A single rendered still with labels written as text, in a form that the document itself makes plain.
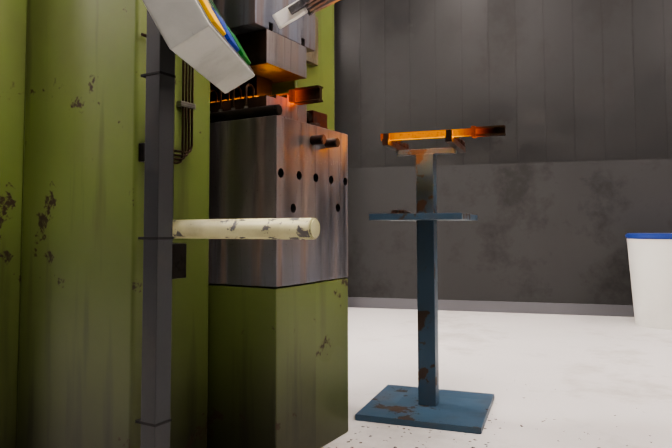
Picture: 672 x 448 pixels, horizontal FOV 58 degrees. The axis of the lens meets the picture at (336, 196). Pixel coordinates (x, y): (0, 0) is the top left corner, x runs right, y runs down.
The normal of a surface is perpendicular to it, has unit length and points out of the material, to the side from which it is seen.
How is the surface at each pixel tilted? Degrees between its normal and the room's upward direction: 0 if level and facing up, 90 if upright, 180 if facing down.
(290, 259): 90
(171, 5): 90
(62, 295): 90
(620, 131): 90
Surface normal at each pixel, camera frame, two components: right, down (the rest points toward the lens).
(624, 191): -0.27, -0.05
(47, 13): -0.50, -0.04
